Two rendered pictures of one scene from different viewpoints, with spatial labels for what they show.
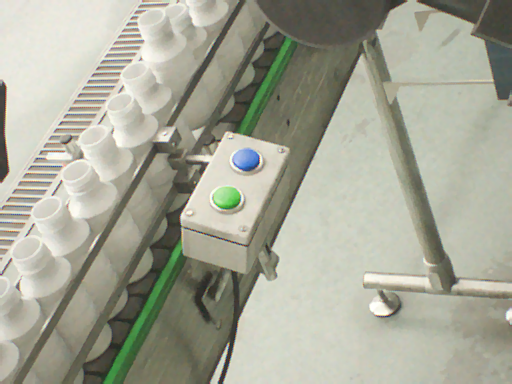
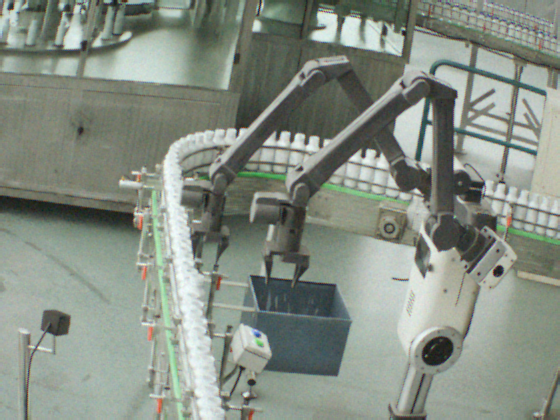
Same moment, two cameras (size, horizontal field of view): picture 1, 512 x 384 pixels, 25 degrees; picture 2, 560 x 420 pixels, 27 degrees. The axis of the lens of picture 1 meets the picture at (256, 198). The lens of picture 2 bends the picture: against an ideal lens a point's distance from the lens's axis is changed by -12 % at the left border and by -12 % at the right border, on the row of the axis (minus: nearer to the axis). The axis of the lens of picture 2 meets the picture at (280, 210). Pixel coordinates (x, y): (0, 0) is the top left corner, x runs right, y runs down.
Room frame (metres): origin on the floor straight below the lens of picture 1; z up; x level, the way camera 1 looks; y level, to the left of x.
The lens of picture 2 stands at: (-1.14, 2.37, 2.54)
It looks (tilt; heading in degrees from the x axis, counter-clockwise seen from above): 18 degrees down; 312
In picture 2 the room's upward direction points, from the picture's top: 11 degrees clockwise
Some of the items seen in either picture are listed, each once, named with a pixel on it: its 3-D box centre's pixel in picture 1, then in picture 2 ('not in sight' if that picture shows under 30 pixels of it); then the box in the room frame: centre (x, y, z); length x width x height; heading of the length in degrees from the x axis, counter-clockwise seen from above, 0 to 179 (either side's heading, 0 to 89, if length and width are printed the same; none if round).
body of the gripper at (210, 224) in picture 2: not in sight; (211, 221); (1.22, 0.01, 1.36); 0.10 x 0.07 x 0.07; 52
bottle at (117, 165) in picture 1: (121, 186); (192, 337); (1.10, 0.14, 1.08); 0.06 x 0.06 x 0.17
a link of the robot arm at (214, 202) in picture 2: not in sight; (213, 200); (1.22, 0.02, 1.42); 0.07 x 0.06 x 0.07; 51
